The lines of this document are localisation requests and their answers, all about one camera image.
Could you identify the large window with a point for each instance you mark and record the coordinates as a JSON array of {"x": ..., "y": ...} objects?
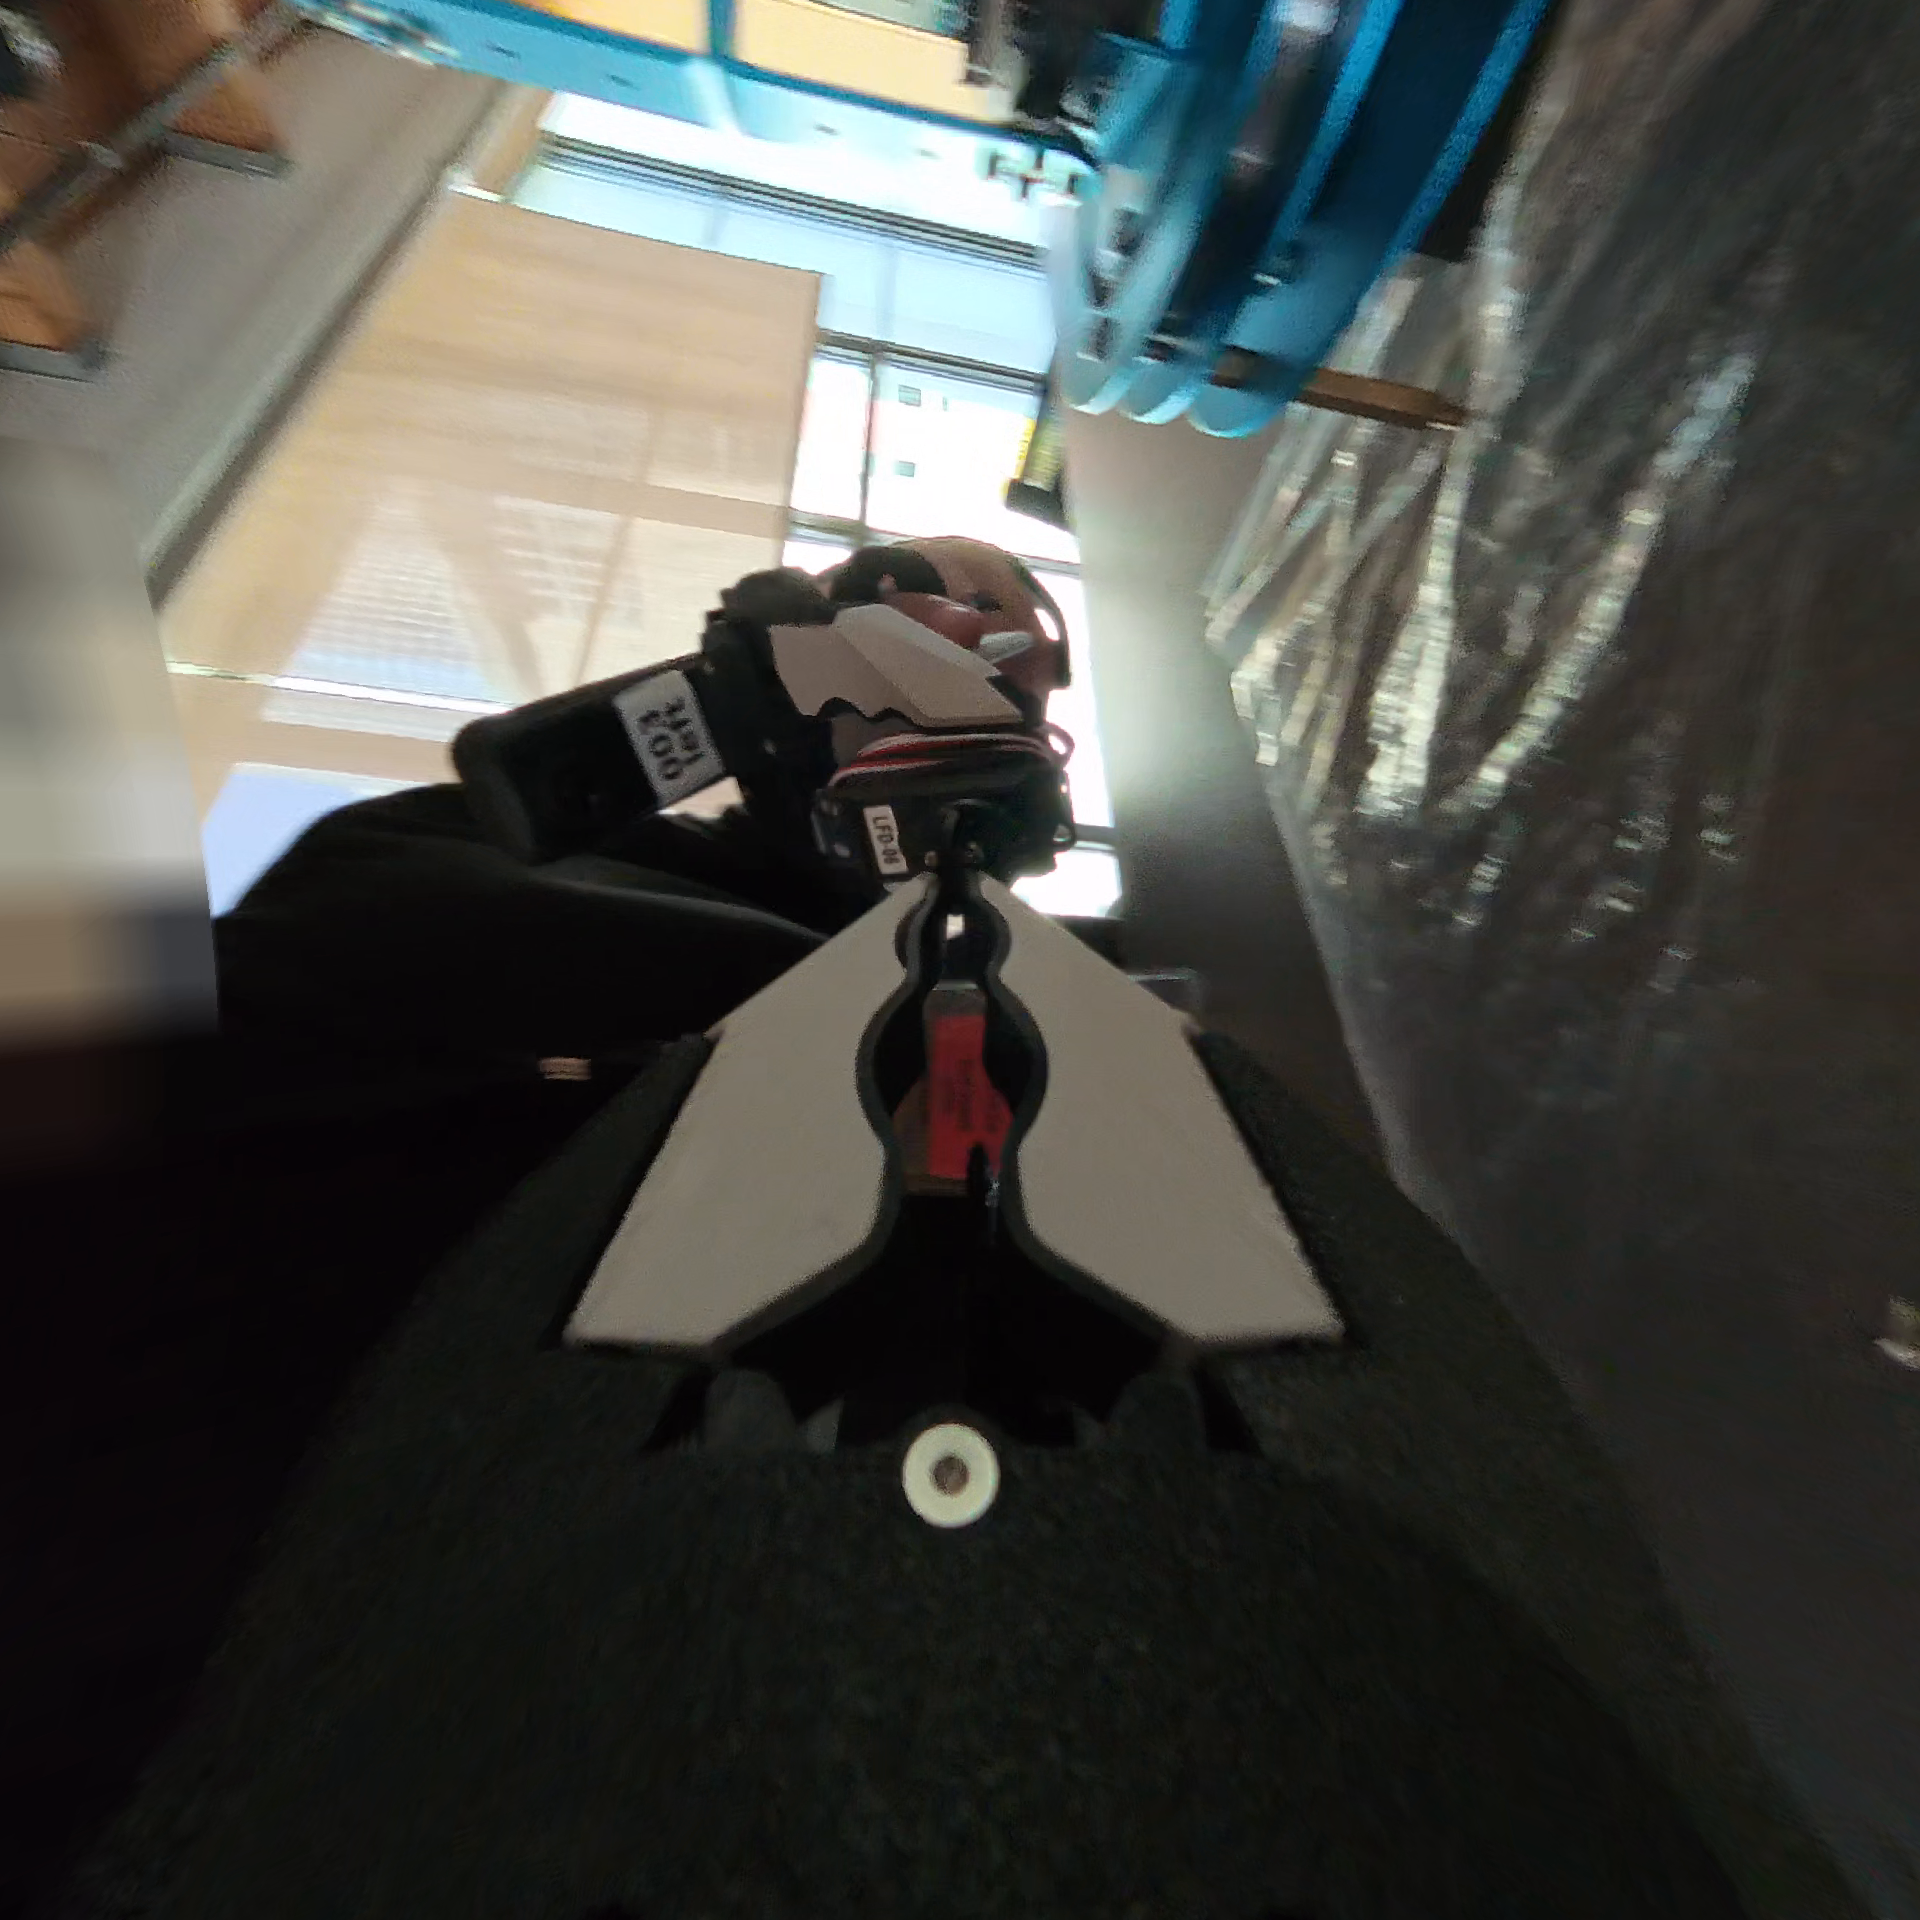
[{"x": 929, "y": 420}]

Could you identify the person's left forearm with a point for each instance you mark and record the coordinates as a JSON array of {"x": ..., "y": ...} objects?
[{"x": 449, "y": 901}]

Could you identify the small black servo motor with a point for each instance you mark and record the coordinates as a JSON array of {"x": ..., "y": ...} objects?
[{"x": 1003, "y": 833}]

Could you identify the person's left hand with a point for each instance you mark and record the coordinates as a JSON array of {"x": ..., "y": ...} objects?
[{"x": 960, "y": 593}]

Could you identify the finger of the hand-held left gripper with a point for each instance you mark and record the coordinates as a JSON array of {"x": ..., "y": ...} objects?
[{"x": 914, "y": 667}]

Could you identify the beige roller blind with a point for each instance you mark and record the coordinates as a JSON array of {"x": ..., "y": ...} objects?
[{"x": 524, "y": 450}]

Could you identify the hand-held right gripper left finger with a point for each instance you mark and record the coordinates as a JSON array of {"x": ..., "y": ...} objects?
[{"x": 749, "y": 1183}]

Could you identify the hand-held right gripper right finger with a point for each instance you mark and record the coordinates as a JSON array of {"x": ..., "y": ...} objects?
[{"x": 1156, "y": 1183}]

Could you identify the blue toy robot arm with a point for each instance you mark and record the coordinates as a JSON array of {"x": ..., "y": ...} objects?
[{"x": 1200, "y": 343}]

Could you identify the large clear plastic bag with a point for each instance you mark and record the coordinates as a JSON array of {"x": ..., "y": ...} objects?
[{"x": 1502, "y": 675}]

